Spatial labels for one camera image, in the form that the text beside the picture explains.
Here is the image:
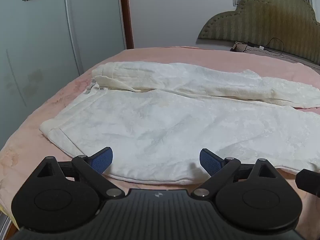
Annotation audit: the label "olive padded headboard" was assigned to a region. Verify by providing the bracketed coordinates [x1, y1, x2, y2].
[197, 0, 320, 64]

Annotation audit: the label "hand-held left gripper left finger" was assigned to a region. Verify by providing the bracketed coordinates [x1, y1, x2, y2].
[32, 147, 126, 201]

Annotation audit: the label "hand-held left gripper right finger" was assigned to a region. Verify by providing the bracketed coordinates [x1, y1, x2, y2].
[191, 148, 279, 202]

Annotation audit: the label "floral glass wardrobe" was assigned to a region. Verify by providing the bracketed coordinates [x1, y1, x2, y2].
[0, 0, 127, 151]

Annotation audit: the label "white pants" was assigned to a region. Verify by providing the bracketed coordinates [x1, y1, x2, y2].
[39, 61, 320, 184]

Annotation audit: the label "brown wooden door frame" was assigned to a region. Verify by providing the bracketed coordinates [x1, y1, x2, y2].
[119, 0, 136, 50]

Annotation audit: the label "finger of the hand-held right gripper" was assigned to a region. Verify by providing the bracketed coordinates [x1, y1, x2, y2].
[295, 169, 320, 198]

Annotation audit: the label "pink bed blanket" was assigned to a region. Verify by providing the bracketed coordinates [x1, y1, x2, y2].
[0, 46, 320, 240]

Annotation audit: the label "black cable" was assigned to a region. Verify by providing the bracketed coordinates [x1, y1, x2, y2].
[246, 38, 320, 70]

